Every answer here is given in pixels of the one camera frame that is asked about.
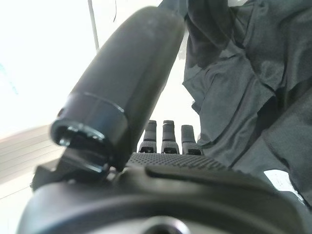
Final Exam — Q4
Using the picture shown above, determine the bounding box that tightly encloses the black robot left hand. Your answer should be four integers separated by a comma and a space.
16, 5, 310, 234

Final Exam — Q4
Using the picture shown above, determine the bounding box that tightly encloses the black garment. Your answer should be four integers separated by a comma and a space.
156, 0, 312, 208

